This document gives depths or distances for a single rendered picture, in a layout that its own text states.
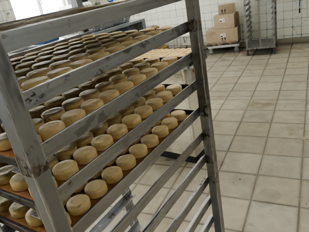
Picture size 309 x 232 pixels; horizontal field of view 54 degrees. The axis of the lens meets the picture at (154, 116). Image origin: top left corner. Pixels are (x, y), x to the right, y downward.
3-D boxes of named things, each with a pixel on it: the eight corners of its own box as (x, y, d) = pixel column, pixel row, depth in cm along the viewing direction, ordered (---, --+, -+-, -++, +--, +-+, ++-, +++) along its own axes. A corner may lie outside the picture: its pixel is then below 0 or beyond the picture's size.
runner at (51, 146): (188, 59, 97) (187, 49, 95) (197, 59, 95) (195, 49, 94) (12, 171, 49) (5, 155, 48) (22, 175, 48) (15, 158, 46)
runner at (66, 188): (192, 86, 100) (191, 77, 99) (200, 86, 98) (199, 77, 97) (31, 215, 53) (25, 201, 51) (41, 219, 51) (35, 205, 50)
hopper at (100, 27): (72, 35, 264) (67, 18, 259) (115, 22, 304) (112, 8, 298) (95, 33, 247) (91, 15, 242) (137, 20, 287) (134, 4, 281)
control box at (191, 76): (189, 85, 235) (186, 68, 230) (203, 75, 252) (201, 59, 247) (193, 86, 233) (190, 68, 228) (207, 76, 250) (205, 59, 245)
